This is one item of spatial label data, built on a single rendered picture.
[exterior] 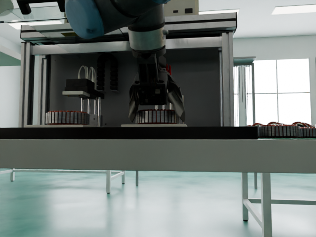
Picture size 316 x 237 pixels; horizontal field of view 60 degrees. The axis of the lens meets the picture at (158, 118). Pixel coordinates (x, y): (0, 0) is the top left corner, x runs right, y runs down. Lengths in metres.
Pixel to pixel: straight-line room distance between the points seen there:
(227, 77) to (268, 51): 6.85
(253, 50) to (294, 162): 7.16
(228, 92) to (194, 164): 0.40
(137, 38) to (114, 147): 0.22
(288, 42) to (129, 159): 7.49
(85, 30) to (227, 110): 0.47
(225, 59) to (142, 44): 0.32
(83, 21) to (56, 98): 0.65
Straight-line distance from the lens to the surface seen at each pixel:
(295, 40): 7.91
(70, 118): 0.72
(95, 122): 0.87
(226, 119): 0.78
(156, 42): 0.56
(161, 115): 0.65
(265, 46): 7.67
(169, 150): 0.44
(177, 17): 0.87
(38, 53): 0.96
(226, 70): 0.81
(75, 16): 0.47
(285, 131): 0.81
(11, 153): 0.54
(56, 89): 1.09
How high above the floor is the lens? 0.75
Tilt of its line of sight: 4 degrees up
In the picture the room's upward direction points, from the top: straight up
